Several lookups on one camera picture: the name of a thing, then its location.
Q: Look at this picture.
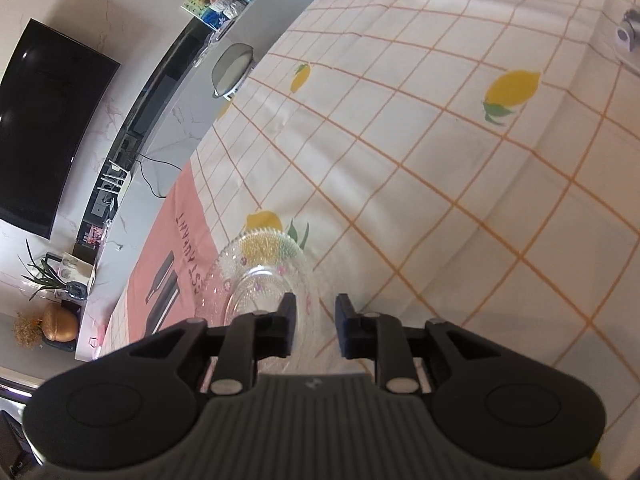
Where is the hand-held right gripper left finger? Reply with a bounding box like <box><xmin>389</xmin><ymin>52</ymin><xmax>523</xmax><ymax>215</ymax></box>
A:
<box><xmin>127</xmin><ymin>291</ymin><xmax>298</xmax><ymax>397</ymax></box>

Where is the spiky green potted plant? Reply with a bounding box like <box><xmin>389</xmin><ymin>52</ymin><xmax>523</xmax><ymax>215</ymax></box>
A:
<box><xmin>20</xmin><ymin>240</ymin><xmax>96</xmax><ymax>302</ymax></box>

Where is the black television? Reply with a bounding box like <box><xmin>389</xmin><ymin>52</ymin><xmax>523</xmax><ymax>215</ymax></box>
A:
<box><xmin>0</xmin><ymin>19</ymin><xmax>122</xmax><ymax>240</ymax></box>

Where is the pink printed table mat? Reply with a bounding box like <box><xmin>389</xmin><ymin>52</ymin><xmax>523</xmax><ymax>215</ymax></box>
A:
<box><xmin>125</xmin><ymin>162</ymin><xmax>222</xmax><ymax>337</ymax></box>

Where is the dried flower bunch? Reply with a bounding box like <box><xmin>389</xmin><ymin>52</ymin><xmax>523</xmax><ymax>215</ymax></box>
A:
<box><xmin>12</xmin><ymin>312</ymin><xmax>47</xmax><ymax>349</ymax></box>

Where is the marble tv bench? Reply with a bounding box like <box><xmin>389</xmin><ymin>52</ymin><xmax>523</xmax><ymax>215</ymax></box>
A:
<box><xmin>75</xmin><ymin>0</ymin><xmax>321</xmax><ymax>361</ymax></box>

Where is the gold round ornament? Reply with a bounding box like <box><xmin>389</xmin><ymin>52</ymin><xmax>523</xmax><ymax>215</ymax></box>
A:
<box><xmin>42</xmin><ymin>304</ymin><xmax>80</xmax><ymax>343</ymax></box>

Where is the grey white small device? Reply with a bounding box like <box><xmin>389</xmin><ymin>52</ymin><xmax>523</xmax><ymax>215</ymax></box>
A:
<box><xmin>615</xmin><ymin>7</ymin><xmax>640</xmax><ymax>66</ymax></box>

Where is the lemon print checked tablecloth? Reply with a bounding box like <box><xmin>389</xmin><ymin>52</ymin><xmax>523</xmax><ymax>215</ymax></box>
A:
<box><xmin>95</xmin><ymin>0</ymin><xmax>640</xmax><ymax>461</ymax></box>

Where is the white round stool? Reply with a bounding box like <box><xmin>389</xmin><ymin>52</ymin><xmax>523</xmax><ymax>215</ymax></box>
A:
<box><xmin>211</xmin><ymin>42</ymin><xmax>256</xmax><ymax>100</ymax></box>

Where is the white router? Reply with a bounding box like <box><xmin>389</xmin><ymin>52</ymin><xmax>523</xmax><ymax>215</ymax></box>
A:
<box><xmin>97</xmin><ymin>160</ymin><xmax>132</xmax><ymax>194</ymax></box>

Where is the black cable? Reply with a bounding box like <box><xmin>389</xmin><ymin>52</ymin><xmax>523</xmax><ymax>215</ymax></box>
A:
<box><xmin>136</xmin><ymin>152</ymin><xmax>174</xmax><ymax>199</ymax></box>

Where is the clear glass plate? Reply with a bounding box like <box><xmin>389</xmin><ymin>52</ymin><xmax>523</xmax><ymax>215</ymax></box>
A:
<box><xmin>192</xmin><ymin>227</ymin><xmax>326</xmax><ymax>376</ymax></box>

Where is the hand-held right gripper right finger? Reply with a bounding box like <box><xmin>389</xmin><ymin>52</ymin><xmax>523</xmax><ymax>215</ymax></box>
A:
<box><xmin>335</xmin><ymin>292</ymin><xmax>501</xmax><ymax>395</ymax></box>

